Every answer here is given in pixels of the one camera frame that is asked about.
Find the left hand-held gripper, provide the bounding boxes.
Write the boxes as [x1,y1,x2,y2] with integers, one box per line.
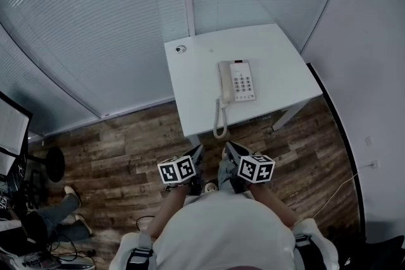
[157,144,204,196]

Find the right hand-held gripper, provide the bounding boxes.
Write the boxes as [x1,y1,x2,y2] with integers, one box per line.
[217,140,276,195]

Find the white telephone cord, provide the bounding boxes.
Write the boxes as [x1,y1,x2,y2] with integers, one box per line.
[213,97,230,140]

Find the white desk telephone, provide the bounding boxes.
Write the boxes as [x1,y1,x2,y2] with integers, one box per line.
[217,59,256,104]

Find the person's left forearm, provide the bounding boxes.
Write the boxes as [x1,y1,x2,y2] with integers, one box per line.
[146,187,187,238]

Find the person's right forearm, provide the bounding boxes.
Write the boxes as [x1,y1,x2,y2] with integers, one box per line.
[249,181,300,229]

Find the person's white shirt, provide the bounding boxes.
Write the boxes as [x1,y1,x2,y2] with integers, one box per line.
[109,191,341,270]

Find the white table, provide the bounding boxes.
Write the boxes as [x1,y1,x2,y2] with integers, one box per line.
[163,23,323,149]

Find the black baseboard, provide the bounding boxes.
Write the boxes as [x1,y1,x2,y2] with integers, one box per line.
[306,62,368,244]

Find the black round stand base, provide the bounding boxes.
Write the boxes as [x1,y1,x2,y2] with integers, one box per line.
[46,147,66,183]

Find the wide white window blind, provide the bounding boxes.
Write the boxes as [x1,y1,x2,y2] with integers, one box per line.
[0,0,188,120]

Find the black chair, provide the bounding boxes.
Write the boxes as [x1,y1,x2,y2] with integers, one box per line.
[335,230,405,270]

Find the black bag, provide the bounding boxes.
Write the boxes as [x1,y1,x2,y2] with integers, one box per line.
[11,211,49,257]

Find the black framed monitor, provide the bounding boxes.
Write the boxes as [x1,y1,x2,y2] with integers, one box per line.
[0,91,34,157]

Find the black cable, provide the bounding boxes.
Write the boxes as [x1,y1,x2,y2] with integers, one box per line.
[135,214,156,232]

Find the white floor cable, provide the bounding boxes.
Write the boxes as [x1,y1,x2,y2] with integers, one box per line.
[313,171,360,221]

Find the black shoulder strap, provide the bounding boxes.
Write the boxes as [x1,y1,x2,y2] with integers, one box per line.
[126,232,154,270]
[294,233,318,270]

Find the tangled black cables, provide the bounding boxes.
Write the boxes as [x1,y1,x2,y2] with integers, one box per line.
[46,230,97,264]

